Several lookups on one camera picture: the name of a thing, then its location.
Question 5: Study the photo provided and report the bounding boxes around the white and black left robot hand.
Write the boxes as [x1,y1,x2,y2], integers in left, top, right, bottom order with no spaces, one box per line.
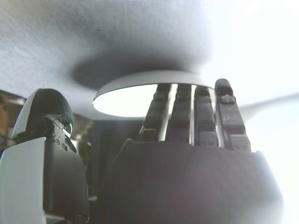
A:
[0,78,289,224]

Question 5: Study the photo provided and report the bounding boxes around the white plate with dark rim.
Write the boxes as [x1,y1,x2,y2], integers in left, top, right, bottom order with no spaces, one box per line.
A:
[92,70,215,121]

